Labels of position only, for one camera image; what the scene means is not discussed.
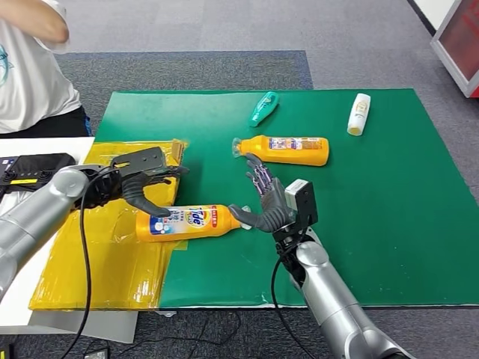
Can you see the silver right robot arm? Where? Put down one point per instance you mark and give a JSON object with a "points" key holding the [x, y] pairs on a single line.
{"points": [[337, 307]]}

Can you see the yellow plastic sheet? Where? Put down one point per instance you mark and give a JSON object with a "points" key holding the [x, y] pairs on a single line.
{"points": [[112, 267]]}

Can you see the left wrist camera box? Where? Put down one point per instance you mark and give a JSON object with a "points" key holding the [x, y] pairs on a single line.
{"points": [[142, 161]]}

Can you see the red and white cabinet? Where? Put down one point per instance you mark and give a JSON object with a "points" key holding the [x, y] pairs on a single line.
{"points": [[460, 44]]}

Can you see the teal plastic bottle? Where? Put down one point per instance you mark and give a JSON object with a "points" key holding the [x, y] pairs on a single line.
{"points": [[263, 109]]}

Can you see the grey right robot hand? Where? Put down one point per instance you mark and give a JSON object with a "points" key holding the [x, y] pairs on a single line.
{"points": [[273, 208]]}

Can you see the green table mat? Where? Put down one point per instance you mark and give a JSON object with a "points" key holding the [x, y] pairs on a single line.
{"points": [[374, 198]]}

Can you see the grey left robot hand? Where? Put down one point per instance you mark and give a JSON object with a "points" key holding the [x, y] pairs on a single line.
{"points": [[137, 191]]}

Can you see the grey board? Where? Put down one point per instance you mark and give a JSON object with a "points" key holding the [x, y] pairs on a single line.
{"points": [[112, 327]]}

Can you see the orange detergent bottle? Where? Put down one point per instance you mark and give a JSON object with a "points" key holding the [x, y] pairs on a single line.
{"points": [[194, 223], [284, 153]]}

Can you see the person's forearm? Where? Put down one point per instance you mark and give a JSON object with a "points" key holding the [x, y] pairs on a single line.
{"points": [[37, 20]]}

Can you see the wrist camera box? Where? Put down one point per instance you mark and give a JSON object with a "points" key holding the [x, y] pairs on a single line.
{"points": [[304, 205], [142, 161]]}

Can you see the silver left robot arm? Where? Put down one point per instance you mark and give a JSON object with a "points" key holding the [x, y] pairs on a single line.
{"points": [[33, 218]]}

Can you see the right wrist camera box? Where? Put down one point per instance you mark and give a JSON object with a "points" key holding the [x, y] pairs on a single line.
{"points": [[304, 205]]}

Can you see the white plastic bottle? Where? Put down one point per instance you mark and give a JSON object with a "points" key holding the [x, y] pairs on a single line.
{"points": [[358, 114]]}

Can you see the black remote controller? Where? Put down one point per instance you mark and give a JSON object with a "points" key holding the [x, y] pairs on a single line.
{"points": [[33, 166]]}

